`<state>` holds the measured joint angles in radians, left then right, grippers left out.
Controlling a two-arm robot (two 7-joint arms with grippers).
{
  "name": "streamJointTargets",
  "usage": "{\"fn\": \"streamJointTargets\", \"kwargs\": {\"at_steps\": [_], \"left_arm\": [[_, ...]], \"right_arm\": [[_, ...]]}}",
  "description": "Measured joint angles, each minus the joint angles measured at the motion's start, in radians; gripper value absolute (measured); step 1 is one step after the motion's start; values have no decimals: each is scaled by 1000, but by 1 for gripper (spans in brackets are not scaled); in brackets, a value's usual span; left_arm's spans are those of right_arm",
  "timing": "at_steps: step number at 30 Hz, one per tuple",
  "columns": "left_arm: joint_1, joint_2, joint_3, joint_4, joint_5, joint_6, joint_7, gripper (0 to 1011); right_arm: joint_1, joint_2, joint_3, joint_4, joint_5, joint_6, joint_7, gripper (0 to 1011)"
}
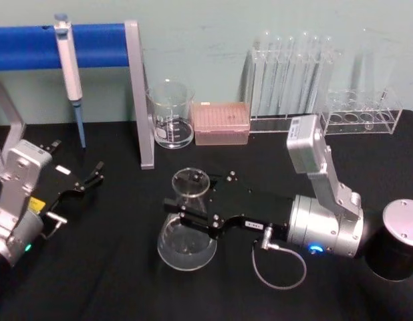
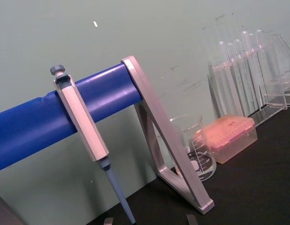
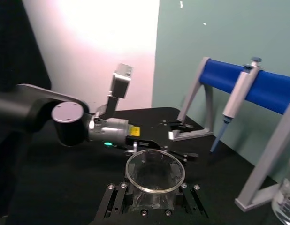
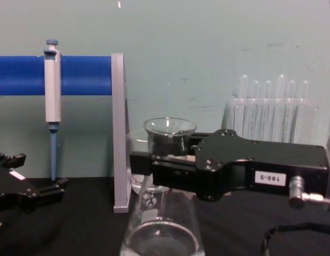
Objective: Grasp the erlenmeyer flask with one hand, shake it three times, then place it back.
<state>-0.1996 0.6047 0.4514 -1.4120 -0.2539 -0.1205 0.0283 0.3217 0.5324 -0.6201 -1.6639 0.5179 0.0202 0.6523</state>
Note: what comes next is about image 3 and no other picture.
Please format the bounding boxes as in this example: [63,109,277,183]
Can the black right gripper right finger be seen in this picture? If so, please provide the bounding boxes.
[172,182,210,220]

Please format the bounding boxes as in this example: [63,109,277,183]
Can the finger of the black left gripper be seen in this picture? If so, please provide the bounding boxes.
[168,150,198,163]
[169,120,195,134]

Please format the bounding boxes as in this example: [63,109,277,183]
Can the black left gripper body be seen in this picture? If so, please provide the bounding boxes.
[125,121,176,153]

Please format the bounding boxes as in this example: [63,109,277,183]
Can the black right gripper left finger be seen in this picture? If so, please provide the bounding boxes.
[94,181,136,221]

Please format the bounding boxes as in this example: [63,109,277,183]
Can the clear glass beaker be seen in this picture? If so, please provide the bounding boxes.
[125,150,185,210]

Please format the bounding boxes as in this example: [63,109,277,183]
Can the black table cloth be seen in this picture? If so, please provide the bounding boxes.
[0,106,290,225]

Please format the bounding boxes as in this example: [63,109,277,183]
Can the grey pipette with blue tip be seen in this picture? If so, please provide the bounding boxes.
[209,57,263,154]

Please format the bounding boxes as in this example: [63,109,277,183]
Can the grey rack with blue bar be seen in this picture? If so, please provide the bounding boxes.
[169,57,290,211]

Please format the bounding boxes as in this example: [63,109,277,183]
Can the clear glass vessel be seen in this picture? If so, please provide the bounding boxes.
[271,159,290,225]

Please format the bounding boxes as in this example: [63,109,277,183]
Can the black backdrop curtain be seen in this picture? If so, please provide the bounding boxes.
[0,0,53,94]

